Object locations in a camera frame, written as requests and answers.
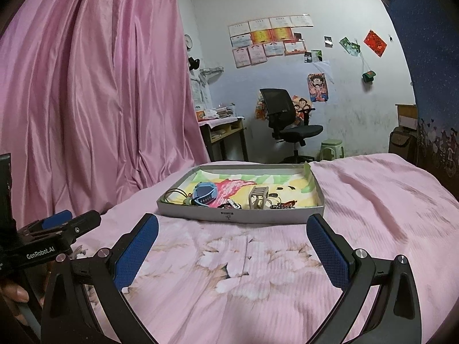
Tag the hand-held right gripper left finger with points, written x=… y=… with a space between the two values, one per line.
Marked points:
x=138 y=251

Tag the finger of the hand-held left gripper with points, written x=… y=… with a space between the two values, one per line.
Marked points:
x=57 y=218
x=86 y=222

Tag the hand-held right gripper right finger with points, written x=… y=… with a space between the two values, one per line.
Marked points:
x=328 y=254

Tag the blue watch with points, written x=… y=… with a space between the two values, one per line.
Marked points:
x=204 y=193

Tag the silver metal watch band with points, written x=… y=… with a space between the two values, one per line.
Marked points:
x=258 y=197

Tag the grey cardboard tray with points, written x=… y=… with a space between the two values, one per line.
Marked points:
x=222 y=216

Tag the dark jewelry piece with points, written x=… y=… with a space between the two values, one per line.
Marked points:
x=283 y=205

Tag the person's left hand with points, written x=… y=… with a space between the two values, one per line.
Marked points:
x=14 y=291

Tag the cartoon printed tray liner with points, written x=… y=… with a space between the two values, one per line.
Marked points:
x=297 y=193

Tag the pink bedsheet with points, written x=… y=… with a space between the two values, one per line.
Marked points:
x=376 y=204

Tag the green plastic stool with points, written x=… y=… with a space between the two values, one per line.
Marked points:
x=332 y=148

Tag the pink curtain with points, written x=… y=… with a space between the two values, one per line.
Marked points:
x=89 y=96

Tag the wooden desk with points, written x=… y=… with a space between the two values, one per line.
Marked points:
x=222 y=130

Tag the black office chair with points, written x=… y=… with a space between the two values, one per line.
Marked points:
x=279 y=111

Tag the pile of desk clutter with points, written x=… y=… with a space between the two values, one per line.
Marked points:
x=215 y=111

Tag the green hanging ornament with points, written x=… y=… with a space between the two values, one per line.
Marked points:
x=368 y=76

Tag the blue starry curtain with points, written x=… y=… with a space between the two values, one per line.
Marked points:
x=430 y=79

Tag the small cartoon wall poster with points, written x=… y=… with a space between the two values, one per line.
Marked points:
x=301 y=107

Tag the colourful narrow wall poster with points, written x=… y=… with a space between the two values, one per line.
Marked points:
x=261 y=105

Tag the black wall-hung object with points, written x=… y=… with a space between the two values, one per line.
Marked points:
x=194 y=63

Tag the dark wall photo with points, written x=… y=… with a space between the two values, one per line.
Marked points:
x=308 y=56

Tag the green wall photo cluster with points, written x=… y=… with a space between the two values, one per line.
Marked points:
x=349 y=46

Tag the small wall photo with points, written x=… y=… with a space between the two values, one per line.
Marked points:
x=328 y=41

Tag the red wall paper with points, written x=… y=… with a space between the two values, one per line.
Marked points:
x=375 y=43

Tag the group of wall certificates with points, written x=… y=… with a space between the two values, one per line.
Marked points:
x=269 y=39

